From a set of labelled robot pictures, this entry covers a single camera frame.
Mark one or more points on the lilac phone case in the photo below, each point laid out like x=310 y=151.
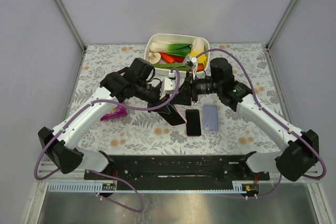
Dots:
x=210 y=118

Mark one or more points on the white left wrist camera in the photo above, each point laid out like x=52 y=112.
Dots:
x=170 y=85

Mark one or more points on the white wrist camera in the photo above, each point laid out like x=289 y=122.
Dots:
x=170 y=85
x=191 y=63

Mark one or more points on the toy red chili pepper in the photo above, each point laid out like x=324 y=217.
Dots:
x=171 y=59

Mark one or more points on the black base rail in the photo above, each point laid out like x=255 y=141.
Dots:
x=182 y=172

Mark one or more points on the toy napa cabbage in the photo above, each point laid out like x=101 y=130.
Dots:
x=198 y=47

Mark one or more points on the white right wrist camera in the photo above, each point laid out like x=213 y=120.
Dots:
x=191 y=63

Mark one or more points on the purple snack packet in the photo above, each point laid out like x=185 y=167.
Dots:
x=115 y=113

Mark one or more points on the toy orange tomato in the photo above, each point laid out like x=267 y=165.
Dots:
x=200 y=68

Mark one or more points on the black phone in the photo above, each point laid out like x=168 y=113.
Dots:
x=193 y=124

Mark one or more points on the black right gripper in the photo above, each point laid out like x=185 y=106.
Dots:
x=194 y=87

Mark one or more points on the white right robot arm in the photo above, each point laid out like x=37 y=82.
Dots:
x=298 y=150

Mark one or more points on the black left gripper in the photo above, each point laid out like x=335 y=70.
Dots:
x=163 y=100

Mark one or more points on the toy mushroom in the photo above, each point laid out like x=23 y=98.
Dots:
x=154 y=57

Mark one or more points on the toy bok choy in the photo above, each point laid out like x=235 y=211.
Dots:
x=180 y=50

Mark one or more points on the toy green bean pod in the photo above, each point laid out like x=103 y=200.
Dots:
x=177 y=65

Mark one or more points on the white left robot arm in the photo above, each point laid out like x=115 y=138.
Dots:
x=60 y=143

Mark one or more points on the white rectangular food container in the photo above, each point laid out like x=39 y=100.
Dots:
x=171 y=38

